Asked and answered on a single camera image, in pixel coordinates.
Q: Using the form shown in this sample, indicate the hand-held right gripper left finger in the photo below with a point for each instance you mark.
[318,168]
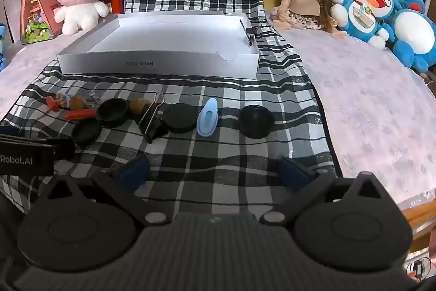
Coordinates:
[134,171]

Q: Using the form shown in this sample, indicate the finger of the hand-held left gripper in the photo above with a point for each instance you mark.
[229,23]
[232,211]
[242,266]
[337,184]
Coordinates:
[8,131]
[63,147]

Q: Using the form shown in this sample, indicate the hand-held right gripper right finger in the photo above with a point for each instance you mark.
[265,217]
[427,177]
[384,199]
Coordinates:
[294,173]

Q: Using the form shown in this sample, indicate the black round lid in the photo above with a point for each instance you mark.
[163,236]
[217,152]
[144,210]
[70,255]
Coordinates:
[86,133]
[257,122]
[112,112]
[181,119]

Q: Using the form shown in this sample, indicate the long red plastic clip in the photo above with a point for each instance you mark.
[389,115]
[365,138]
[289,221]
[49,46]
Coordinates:
[80,114]

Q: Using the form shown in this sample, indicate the large black binder clip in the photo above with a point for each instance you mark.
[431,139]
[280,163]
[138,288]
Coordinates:
[151,125]

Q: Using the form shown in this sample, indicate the light blue plastic clip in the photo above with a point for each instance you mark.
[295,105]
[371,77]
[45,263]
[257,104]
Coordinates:
[207,120]

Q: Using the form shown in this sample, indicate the white shallow cardboard box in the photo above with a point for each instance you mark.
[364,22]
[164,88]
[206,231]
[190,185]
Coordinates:
[163,38]

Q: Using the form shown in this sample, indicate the brown ball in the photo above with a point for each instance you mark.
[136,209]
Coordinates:
[139,106]
[77,103]

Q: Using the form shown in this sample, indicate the small toy figure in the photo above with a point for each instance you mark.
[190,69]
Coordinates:
[63,100]

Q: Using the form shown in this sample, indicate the small clear plastic piece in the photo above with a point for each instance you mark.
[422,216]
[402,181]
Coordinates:
[91,100]

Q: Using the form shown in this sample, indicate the blue alien plush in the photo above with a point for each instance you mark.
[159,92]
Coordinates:
[2,45]

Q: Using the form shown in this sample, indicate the pink fuzzy blanket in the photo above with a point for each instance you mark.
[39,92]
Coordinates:
[357,90]

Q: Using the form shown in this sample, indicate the triangular miniature house model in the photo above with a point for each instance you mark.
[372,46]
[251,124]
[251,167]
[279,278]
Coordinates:
[37,11]

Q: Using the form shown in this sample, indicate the small black binder clip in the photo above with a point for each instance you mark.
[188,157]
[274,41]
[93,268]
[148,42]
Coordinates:
[249,33]

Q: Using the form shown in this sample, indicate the brown cardboard box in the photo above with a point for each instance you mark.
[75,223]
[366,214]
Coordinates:
[272,1]

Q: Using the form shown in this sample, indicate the blue cat plush open mouth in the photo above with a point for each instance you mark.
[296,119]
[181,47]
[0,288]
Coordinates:
[366,8]

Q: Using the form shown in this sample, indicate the blue cat plush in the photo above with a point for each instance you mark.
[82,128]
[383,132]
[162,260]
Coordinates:
[414,35]

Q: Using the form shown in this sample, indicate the wooden frame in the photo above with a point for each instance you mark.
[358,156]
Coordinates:
[420,216]

